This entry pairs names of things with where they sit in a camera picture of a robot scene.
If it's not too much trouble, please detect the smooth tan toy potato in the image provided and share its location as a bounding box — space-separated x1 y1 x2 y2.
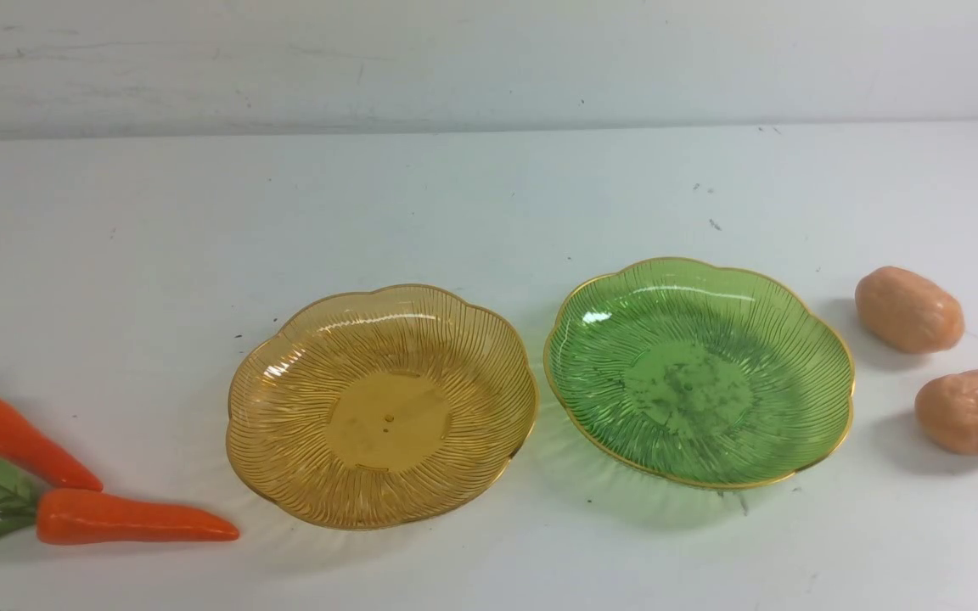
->
854 266 965 355

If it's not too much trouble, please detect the orange toy carrot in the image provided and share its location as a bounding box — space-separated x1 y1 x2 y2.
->
0 459 240 546
0 398 104 492

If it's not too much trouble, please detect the wrinkled tan toy potato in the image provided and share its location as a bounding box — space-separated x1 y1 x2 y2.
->
913 370 978 456

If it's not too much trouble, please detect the amber ribbed plastic plate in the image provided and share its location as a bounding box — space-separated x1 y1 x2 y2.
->
225 283 540 530

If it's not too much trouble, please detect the green ribbed plastic plate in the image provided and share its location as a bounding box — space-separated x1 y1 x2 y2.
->
542 258 855 490

